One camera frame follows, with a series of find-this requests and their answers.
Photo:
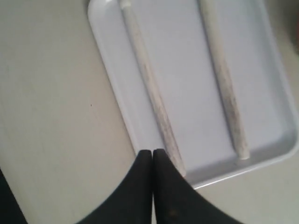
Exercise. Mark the white rectangular plastic tray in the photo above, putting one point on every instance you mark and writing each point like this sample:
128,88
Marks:
175,40

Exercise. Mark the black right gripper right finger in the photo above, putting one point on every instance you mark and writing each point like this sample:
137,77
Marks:
175,200

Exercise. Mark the pale wooden drumstick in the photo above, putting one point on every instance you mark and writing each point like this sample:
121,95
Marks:
151,85
224,79

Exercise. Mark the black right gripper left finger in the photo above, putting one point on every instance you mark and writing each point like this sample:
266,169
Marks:
131,201

